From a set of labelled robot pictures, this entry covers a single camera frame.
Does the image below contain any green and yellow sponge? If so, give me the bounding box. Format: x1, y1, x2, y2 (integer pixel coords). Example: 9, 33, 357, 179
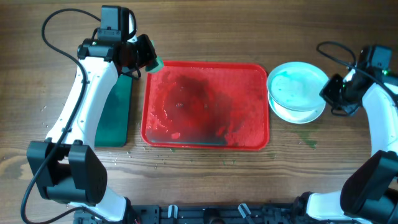
146, 56, 164, 73

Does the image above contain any white plate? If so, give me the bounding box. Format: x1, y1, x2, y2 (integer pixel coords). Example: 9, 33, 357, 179
267, 62, 329, 111
268, 93, 326, 120

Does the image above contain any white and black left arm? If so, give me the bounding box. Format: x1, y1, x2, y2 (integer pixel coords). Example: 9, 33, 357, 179
21, 34, 158, 223

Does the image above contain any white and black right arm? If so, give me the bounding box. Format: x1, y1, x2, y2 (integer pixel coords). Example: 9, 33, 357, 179
290, 70, 397, 223

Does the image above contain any red plastic tray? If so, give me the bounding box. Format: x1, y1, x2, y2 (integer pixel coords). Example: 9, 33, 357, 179
141, 60, 270, 151

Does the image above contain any black tub of green water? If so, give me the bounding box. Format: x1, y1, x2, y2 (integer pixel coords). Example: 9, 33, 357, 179
95, 75, 133, 147

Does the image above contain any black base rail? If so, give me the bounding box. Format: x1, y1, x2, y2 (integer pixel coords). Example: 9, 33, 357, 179
73, 203, 299, 224

